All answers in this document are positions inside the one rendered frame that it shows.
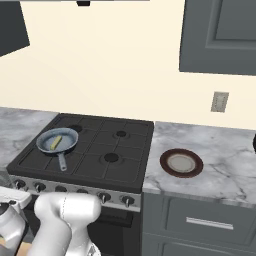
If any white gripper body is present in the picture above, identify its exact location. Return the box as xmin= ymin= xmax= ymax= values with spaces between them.
xmin=0 ymin=185 xmax=33 ymax=210

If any yellow butter stick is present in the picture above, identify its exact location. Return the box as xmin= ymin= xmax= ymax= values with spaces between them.
xmin=49 ymin=134 xmax=63 ymax=151

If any grey frying pan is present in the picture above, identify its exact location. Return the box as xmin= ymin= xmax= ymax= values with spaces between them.
xmin=35 ymin=127 xmax=80 ymax=172

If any black and steel stove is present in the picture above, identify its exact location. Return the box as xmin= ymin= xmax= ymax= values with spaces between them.
xmin=6 ymin=112 xmax=155 ymax=256

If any black oven door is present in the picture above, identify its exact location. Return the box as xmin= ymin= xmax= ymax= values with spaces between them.
xmin=87 ymin=205 xmax=143 ymax=256

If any brown rimmed white plate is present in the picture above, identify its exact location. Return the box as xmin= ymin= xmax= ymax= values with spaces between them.
xmin=159 ymin=147 xmax=205 ymax=179

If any grey drawer front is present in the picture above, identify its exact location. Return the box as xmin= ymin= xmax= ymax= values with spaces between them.
xmin=165 ymin=197 xmax=256 ymax=247

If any grey base cabinet door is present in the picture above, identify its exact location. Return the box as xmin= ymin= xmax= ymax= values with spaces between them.
xmin=159 ymin=241 xmax=256 ymax=256

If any dark grey wall cabinet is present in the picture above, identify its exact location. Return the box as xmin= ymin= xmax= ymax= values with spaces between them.
xmin=0 ymin=0 xmax=31 ymax=58

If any silver drawer handle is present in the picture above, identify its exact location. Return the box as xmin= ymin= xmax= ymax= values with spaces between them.
xmin=185 ymin=216 xmax=235 ymax=231

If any grey wall outlet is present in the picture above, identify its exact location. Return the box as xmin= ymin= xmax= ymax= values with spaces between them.
xmin=210 ymin=90 xmax=230 ymax=114

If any grey wall cabinet door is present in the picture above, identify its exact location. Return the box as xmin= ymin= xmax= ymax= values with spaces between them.
xmin=178 ymin=0 xmax=256 ymax=77

